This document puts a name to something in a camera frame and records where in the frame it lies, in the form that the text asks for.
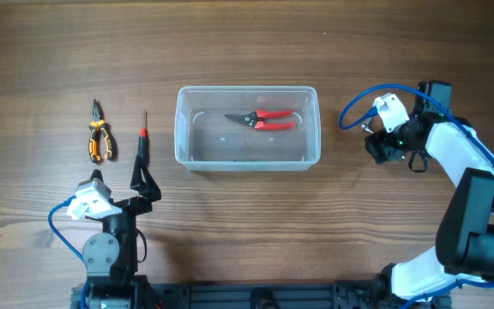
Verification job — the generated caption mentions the red handled snips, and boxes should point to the red handled snips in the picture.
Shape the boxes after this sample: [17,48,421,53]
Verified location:
[223,108,297,131]

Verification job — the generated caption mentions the blue left cable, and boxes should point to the blue left cable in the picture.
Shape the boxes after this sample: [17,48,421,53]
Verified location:
[47,196,92,309]

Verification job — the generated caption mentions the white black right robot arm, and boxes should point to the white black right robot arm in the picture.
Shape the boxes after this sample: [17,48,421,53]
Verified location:
[362,81,494,306]

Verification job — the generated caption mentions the clear plastic container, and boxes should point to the clear plastic container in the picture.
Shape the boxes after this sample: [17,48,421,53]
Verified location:
[174,86,322,172]

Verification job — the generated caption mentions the orange black pliers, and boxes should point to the orange black pliers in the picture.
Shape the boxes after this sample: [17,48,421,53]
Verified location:
[87,99,117,164]

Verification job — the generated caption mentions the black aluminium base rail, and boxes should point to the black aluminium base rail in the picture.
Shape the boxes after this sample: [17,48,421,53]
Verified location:
[69,279,452,309]

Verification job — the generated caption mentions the black red precision screwdriver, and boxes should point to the black red precision screwdriver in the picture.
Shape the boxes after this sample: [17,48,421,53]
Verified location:
[137,111,149,166]

